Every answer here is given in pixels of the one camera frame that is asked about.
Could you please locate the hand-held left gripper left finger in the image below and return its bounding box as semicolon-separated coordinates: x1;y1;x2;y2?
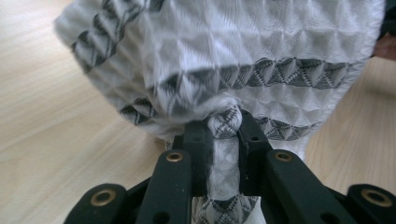
172;119;217;198

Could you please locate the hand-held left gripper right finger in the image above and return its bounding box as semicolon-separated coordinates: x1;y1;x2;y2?
237;110;273;198

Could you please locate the white grey patterned cloth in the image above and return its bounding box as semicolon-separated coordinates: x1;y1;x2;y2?
54;0;387;224

